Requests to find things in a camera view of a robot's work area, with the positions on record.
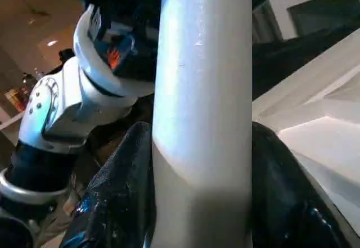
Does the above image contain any white plastic table leg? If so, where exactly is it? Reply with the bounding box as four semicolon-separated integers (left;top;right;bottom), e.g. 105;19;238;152
151;0;253;248

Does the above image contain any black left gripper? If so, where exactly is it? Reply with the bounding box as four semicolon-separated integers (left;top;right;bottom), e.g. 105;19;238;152
58;0;165;84

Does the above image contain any white plastic table top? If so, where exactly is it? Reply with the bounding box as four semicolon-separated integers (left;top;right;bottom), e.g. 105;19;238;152
251;28;360;235

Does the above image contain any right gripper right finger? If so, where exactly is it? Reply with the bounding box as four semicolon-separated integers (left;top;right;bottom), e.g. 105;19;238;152
251;121;350;248

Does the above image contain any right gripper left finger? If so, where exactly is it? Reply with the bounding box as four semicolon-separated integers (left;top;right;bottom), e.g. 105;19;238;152
59;121;156;248

